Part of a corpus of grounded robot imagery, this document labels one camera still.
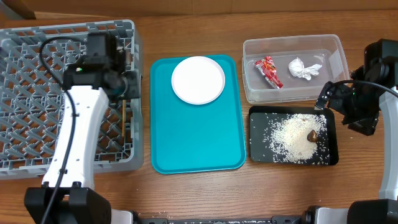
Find white paper napkin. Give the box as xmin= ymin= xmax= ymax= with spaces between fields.
xmin=288 ymin=57 xmax=322 ymax=81

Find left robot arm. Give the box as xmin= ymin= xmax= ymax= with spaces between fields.
xmin=24 ymin=32 xmax=141 ymax=223

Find wooden chopstick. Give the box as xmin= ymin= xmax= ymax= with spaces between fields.
xmin=121 ymin=100 xmax=126 ymax=138

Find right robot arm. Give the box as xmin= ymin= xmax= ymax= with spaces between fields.
xmin=301 ymin=39 xmax=397 ymax=224

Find black food waste tray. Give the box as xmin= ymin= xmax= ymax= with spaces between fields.
xmin=248 ymin=106 xmax=339 ymax=166

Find red snack wrapper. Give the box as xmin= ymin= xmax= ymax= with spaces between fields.
xmin=254 ymin=55 xmax=283 ymax=89

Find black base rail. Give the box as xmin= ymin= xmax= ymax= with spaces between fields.
xmin=133 ymin=215 xmax=313 ymax=224

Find teal plastic serving tray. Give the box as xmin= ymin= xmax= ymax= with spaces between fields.
xmin=150 ymin=55 xmax=246 ymax=174

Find brown food scrap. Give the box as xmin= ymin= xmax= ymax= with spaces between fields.
xmin=307 ymin=129 xmax=318 ymax=142

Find white rice grains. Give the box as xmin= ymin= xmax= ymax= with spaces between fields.
xmin=262 ymin=113 xmax=330 ymax=165

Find clear plastic waste bin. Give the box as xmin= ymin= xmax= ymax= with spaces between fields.
xmin=242 ymin=34 xmax=349 ymax=105

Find grey plastic dishwasher rack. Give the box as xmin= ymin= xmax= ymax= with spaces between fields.
xmin=1 ymin=19 xmax=144 ymax=180

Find large white round plate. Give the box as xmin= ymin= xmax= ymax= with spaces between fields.
xmin=171 ymin=56 xmax=226 ymax=105

